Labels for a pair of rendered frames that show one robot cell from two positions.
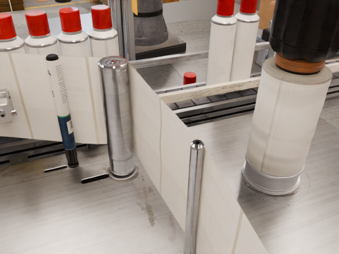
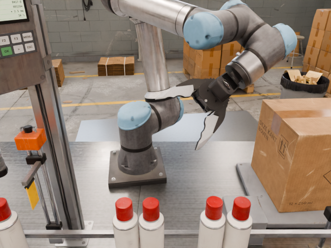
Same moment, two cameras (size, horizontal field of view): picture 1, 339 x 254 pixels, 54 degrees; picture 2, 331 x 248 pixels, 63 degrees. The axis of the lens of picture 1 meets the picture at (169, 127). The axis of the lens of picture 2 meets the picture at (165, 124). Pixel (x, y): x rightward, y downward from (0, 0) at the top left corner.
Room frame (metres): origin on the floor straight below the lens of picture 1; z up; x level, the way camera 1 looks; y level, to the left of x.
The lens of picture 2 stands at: (0.33, -0.33, 1.46)
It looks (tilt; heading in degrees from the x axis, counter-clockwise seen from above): 27 degrees down; 22
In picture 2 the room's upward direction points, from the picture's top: straight up
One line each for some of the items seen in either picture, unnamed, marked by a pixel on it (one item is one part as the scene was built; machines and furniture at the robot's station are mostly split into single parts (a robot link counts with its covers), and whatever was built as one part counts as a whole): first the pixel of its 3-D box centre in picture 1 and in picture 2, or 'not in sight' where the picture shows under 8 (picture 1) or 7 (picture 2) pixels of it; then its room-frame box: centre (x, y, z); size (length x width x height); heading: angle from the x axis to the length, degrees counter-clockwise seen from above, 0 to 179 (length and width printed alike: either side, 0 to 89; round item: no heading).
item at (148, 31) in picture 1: (145, 22); (137, 151); (1.08, 0.08, 0.90); 0.15 x 0.15 x 0.10
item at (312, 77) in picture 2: not in sight; (304, 87); (3.37, -0.68, 0.50); 0.42 x 0.41 x 0.28; 120
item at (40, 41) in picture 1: (48, 71); not in sight; (0.54, 0.22, 0.98); 0.05 x 0.05 x 0.20
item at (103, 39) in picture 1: (106, 63); (11, 239); (0.58, 0.12, 0.98); 0.05 x 0.05 x 0.20
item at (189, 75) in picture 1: (189, 79); not in sight; (0.79, -0.05, 0.85); 0.03 x 0.03 x 0.03
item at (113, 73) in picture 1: (118, 122); not in sight; (0.39, 0.07, 0.97); 0.05 x 0.05 x 0.19
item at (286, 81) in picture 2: not in sight; (301, 95); (3.30, -0.65, 0.43); 0.44 x 0.43 x 0.39; 30
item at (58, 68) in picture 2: not in sight; (41, 73); (3.54, 3.12, 0.16); 0.65 x 0.54 x 0.32; 125
